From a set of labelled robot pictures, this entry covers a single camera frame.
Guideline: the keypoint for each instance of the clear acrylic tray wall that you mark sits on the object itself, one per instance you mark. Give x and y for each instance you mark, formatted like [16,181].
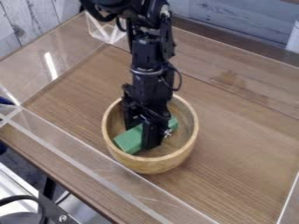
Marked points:
[239,179]

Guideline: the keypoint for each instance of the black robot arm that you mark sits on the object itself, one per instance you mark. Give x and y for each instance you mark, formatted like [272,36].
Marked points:
[146,21]

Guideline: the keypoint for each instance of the green rectangular block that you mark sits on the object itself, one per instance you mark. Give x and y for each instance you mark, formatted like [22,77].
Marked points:
[128,141]

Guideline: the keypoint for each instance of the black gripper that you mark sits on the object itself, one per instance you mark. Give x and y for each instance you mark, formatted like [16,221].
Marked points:
[144,104]

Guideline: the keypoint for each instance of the black metal bracket with screw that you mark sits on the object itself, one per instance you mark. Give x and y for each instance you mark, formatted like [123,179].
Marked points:
[54,214]

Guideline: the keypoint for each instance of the brown wooden bowl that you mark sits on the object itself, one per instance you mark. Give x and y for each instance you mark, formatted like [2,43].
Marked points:
[176,147]

